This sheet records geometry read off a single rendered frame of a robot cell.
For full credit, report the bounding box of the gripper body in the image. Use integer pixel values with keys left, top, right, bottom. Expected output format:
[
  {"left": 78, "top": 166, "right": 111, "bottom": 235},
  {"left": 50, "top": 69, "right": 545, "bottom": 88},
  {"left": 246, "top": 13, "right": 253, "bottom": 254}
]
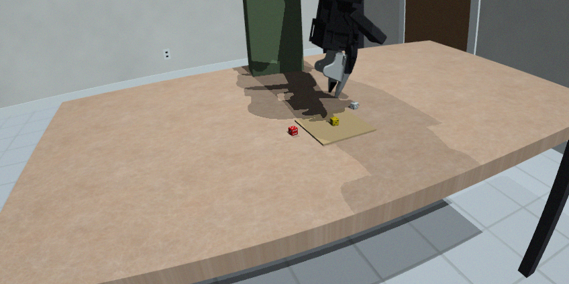
[{"left": 309, "top": 0, "right": 362, "bottom": 51}]

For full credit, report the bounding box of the yellow die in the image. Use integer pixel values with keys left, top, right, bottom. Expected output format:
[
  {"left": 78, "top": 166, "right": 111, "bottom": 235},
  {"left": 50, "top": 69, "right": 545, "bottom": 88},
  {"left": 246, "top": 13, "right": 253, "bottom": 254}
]
[{"left": 330, "top": 117, "right": 339, "bottom": 126}]

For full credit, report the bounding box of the red die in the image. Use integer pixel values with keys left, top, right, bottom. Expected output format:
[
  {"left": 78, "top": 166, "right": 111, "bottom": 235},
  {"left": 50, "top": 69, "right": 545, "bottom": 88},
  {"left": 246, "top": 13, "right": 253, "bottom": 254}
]
[{"left": 289, "top": 126, "right": 298, "bottom": 136}]

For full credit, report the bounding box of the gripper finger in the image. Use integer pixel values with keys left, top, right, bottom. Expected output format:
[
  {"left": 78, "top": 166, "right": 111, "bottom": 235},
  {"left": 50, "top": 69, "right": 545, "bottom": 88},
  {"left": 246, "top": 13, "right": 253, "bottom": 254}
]
[
  {"left": 314, "top": 50, "right": 337, "bottom": 93},
  {"left": 323, "top": 36, "right": 359, "bottom": 97}
]

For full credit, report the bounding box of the beige flat mat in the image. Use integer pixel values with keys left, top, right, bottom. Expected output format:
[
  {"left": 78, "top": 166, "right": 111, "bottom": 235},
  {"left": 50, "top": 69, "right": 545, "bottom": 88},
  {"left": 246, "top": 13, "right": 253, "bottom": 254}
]
[{"left": 295, "top": 108, "right": 376, "bottom": 146}]

